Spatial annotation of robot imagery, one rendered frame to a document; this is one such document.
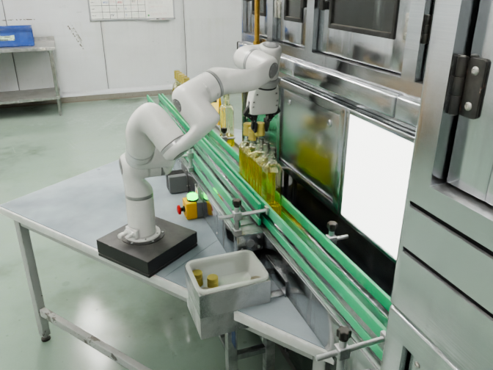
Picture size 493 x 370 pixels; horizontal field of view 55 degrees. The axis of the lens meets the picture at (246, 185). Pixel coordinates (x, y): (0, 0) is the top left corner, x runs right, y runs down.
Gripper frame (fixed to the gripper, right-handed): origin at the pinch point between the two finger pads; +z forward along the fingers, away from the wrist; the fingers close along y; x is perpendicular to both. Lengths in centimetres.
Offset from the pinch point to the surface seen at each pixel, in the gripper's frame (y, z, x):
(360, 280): -4, 8, 66
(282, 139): -12.4, 11.1, -5.9
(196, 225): 20, 46, -5
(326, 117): -12.6, -13.1, 20.2
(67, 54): 60, 199, -546
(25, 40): 107, 157, -493
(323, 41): -16.6, -30.0, 2.7
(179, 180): 19, 49, -37
